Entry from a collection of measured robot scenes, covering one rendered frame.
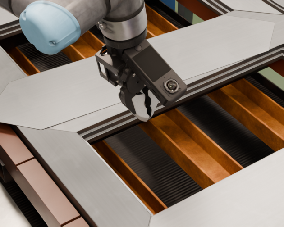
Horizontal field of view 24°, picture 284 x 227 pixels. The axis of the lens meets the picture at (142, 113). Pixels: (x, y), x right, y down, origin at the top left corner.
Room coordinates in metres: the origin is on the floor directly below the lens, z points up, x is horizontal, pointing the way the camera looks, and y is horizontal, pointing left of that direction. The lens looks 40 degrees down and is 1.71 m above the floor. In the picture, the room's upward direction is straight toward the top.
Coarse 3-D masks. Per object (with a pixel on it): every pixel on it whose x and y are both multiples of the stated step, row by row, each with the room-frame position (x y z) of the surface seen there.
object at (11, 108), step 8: (8, 88) 1.11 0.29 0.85; (0, 96) 1.09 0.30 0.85; (8, 96) 1.09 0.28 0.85; (16, 96) 1.09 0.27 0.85; (0, 104) 1.06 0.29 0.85; (8, 104) 1.06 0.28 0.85; (16, 104) 1.06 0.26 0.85; (24, 104) 1.06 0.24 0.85; (0, 112) 1.03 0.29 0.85; (8, 112) 1.03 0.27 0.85; (16, 112) 1.03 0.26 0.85; (24, 112) 1.03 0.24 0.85; (8, 120) 1.01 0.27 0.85; (16, 120) 1.01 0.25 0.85; (24, 120) 1.01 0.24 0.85; (32, 120) 1.01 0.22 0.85; (40, 128) 0.98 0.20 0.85
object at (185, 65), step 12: (156, 36) 1.32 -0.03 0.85; (168, 36) 1.32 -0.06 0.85; (156, 48) 1.27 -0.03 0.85; (168, 48) 1.27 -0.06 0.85; (180, 48) 1.27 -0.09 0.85; (168, 60) 1.22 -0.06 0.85; (180, 60) 1.22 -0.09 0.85; (192, 60) 1.22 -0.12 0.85; (180, 72) 1.17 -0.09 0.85; (192, 72) 1.17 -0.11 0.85; (204, 72) 1.17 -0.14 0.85
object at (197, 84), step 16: (208, 0) 1.51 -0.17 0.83; (240, 16) 1.41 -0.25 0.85; (256, 16) 1.41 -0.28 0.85; (272, 16) 1.41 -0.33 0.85; (0, 32) 1.36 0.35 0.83; (16, 32) 1.37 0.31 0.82; (272, 48) 1.27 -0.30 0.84; (16, 64) 1.23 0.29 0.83; (240, 64) 1.21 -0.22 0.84; (256, 64) 1.23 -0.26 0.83; (192, 80) 1.14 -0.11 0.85; (208, 80) 1.16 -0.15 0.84; (224, 80) 1.17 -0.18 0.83; (192, 96) 1.12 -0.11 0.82; (96, 112) 1.04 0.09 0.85; (112, 112) 1.04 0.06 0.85; (128, 112) 1.04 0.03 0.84; (16, 128) 1.00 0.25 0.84; (48, 128) 0.98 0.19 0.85; (64, 128) 0.98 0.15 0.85; (80, 128) 0.98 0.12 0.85; (96, 128) 1.00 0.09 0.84; (112, 128) 1.01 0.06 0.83; (64, 192) 0.83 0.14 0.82; (80, 208) 0.78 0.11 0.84
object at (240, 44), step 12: (204, 24) 1.37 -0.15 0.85; (216, 24) 1.37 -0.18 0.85; (228, 24) 1.37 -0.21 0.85; (216, 36) 1.32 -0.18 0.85; (228, 36) 1.32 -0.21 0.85; (240, 36) 1.32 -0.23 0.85; (228, 48) 1.27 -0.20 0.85; (240, 48) 1.27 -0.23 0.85; (252, 48) 1.27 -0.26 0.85; (264, 48) 1.27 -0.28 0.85; (240, 60) 1.22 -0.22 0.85
